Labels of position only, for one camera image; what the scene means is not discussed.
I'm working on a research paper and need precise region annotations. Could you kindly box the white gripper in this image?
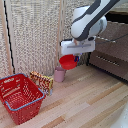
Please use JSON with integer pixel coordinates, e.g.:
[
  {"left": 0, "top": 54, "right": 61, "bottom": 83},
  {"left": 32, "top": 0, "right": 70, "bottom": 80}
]
[{"left": 60, "top": 38, "right": 97, "bottom": 65}]

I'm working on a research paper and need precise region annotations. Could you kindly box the orange-red plastic bowl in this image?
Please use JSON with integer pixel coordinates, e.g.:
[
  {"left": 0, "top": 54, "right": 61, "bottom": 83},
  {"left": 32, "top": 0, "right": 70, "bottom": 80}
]
[{"left": 58, "top": 54, "right": 78, "bottom": 71}]

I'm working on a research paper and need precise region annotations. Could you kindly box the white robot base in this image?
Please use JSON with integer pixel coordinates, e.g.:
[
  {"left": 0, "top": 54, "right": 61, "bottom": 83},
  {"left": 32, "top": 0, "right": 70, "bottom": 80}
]
[{"left": 111, "top": 105, "right": 128, "bottom": 128}]

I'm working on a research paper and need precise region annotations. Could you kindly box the pink plastic cup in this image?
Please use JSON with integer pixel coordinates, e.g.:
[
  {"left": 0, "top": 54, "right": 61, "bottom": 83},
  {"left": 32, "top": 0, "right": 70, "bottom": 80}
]
[{"left": 54, "top": 66, "right": 67, "bottom": 83}]

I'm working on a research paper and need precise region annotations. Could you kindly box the brown wooden dresser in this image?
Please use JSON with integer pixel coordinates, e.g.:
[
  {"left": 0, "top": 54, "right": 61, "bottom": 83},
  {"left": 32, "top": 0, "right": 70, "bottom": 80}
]
[{"left": 87, "top": 9, "right": 128, "bottom": 83}]

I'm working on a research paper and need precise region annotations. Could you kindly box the red yellow snack package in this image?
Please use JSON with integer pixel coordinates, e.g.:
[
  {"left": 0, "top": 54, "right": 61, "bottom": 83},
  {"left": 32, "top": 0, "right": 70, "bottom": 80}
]
[{"left": 29, "top": 70, "right": 55, "bottom": 97}]

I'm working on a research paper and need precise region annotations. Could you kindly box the beige woven folding screen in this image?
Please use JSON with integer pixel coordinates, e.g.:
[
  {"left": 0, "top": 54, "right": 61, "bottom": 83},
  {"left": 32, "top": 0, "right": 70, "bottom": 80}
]
[{"left": 0, "top": 0, "right": 101, "bottom": 80}]

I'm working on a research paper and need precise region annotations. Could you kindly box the red plastic shopping basket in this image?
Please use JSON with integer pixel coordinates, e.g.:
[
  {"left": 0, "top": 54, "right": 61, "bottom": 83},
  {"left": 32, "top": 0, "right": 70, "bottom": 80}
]
[{"left": 0, "top": 73, "right": 46, "bottom": 126}]

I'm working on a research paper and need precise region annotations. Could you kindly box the long silver drawer handle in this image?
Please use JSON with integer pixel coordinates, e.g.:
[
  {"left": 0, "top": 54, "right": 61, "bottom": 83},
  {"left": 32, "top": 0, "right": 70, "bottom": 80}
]
[{"left": 96, "top": 55, "right": 121, "bottom": 67}]

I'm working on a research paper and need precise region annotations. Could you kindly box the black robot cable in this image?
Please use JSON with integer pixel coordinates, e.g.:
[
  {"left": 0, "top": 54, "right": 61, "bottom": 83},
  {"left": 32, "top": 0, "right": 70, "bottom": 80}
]
[{"left": 95, "top": 32, "right": 128, "bottom": 44}]

